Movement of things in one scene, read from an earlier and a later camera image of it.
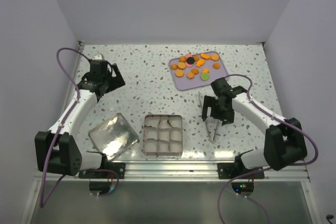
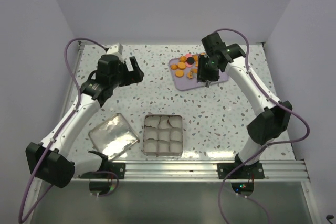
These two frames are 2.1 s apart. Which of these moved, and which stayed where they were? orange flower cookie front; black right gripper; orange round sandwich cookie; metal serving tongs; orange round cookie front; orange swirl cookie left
Moved: black right gripper; metal serving tongs
Stayed: orange round sandwich cookie; orange flower cookie front; orange swirl cookie left; orange round cookie front
